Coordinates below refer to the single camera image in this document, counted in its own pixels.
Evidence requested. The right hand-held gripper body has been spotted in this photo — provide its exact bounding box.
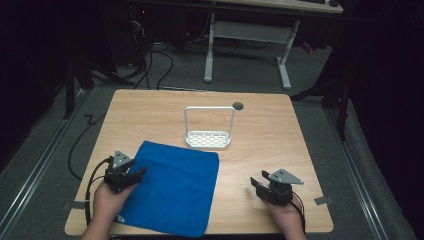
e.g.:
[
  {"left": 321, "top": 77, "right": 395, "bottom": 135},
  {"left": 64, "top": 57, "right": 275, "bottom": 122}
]
[{"left": 254, "top": 168, "right": 305, "bottom": 206}]

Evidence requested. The grey tape strip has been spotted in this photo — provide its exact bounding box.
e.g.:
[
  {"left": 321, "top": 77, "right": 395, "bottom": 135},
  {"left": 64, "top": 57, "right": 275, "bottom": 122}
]
[
  {"left": 313, "top": 195, "right": 335, "bottom": 206},
  {"left": 62, "top": 200, "right": 88, "bottom": 211}
]

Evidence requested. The white wire rack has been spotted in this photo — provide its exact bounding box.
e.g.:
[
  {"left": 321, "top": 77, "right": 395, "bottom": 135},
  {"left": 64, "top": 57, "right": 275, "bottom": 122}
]
[{"left": 184, "top": 105, "right": 237, "bottom": 150}]

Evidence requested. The blue cloth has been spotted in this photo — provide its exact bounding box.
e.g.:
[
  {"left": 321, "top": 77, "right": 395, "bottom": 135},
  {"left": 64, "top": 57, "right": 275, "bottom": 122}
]
[{"left": 113, "top": 140, "right": 221, "bottom": 239}]

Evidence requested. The bundle of black cables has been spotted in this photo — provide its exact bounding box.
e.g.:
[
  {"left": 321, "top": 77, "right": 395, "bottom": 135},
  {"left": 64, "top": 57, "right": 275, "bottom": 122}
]
[{"left": 128, "top": 19, "right": 175, "bottom": 91}]

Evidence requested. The black metal stand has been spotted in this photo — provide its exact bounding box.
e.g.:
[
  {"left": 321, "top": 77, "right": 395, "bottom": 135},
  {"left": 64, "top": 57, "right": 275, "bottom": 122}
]
[
  {"left": 289, "top": 74, "right": 352, "bottom": 142},
  {"left": 62, "top": 55, "right": 136, "bottom": 121}
]

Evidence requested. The person's left hand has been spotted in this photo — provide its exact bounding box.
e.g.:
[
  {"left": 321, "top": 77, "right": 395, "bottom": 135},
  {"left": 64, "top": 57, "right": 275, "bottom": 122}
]
[{"left": 91, "top": 181, "right": 137, "bottom": 232}]

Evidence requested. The person's right hand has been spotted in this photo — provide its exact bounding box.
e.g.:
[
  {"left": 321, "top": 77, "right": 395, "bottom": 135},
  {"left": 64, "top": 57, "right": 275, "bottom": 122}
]
[{"left": 262, "top": 197, "right": 306, "bottom": 236}]

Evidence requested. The metal floor rail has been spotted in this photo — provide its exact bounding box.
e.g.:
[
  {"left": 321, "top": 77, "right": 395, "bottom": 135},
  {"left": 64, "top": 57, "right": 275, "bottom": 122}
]
[
  {"left": 323, "top": 106, "right": 390, "bottom": 240},
  {"left": 0, "top": 89, "right": 88, "bottom": 232}
]

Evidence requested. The left hand-held gripper black cable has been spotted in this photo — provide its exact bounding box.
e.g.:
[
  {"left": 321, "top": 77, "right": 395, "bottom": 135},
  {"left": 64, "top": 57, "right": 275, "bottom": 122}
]
[{"left": 84, "top": 156, "right": 113, "bottom": 228}]

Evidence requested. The white frame wooden desk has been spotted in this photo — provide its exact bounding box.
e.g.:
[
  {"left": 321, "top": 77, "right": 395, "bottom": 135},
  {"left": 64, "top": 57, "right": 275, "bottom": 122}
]
[{"left": 203, "top": 0, "right": 345, "bottom": 92}]

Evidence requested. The right hand-held gripper black cable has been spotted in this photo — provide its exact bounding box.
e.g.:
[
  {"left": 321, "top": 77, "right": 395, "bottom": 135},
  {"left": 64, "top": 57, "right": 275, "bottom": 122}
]
[{"left": 289, "top": 191, "right": 307, "bottom": 234}]

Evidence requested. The hand-held gripper black cable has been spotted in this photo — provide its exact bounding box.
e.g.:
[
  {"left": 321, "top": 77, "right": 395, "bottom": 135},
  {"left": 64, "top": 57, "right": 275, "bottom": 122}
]
[
  {"left": 84, "top": 156, "right": 113, "bottom": 228},
  {"left": 289, "top": 191, "right": 307, "bottom": 234}
]

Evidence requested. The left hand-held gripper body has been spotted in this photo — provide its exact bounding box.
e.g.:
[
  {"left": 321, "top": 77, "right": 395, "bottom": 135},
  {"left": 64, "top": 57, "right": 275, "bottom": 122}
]
[{"left": 103, "top": 150, "right": 136, "bottom": 194}]

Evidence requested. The black floor cable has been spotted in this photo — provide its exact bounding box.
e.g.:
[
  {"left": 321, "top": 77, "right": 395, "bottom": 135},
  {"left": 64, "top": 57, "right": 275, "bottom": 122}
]
[{"left": 67, "top": 113, "right": 108, "bottom": 182}]

